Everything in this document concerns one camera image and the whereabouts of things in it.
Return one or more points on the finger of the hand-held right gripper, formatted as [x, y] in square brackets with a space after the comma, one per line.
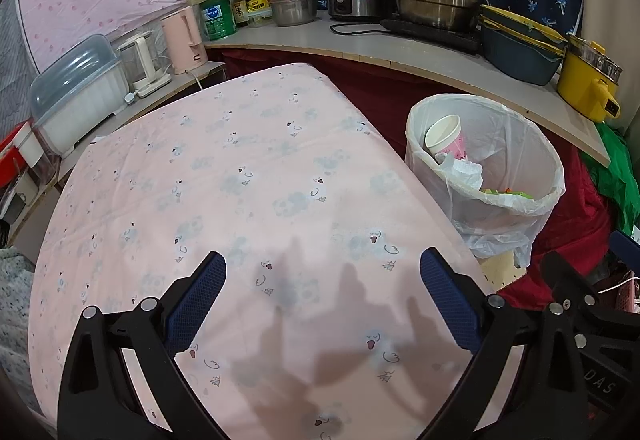
[627, 247]
[575, 282]

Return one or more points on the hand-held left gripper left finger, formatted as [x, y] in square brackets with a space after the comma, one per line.
[195, 300]

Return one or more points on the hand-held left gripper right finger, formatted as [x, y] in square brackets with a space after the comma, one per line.
[450, 300]

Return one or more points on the trash bin white liner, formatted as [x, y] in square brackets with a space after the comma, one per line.
[495, 245]

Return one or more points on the yellow green printed bag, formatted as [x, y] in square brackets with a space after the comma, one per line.
[505, 193]

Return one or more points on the white paper towel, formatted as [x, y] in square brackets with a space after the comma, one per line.
[462, 170]

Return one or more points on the pink paper cup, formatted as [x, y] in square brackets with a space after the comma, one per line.
[442, 133]

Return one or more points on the dark red cloth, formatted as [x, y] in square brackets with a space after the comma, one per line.
[570, 220]

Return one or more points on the green plastic bag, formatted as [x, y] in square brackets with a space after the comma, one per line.
[615, 170]

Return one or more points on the pink printed tablecloth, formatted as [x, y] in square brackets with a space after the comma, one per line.
[250, 170]

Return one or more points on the yellow electric pot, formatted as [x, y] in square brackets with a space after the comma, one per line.
[580, 85]

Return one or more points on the grey floral blanket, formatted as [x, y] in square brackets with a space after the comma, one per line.
[15, 320]

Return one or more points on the small white appliance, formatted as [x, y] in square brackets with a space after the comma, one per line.
[12, 205]

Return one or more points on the navy basin with yellow strainer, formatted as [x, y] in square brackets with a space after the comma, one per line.
[520, 23]
[492, 28]
[515, 63]

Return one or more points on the white dish rack with lid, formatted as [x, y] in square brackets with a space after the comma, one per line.
[85, 105]

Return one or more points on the red white container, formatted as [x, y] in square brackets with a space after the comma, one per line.
[10, 155]

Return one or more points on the white glass kettle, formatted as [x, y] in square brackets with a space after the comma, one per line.
[142, 60]

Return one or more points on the grey curved counter board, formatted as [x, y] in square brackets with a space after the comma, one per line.
[400, 55]

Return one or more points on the pink electric kettle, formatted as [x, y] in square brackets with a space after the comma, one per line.
[182, 43]

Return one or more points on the black induction cooktop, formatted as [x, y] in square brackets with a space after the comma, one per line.
[450, 40]

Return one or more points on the green can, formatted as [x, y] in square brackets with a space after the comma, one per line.
[218, 18]

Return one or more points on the clear plastic container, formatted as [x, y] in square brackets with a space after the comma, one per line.
[259, 20]

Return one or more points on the dark sauce bottle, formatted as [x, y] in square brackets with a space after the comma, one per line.
[240, 13]

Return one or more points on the grey mesh net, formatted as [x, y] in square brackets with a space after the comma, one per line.
[15, 70]

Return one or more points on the yellow label jar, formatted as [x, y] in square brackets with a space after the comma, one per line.
[257, 3]

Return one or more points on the small steel pot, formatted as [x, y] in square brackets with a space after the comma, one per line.
[295, 10]

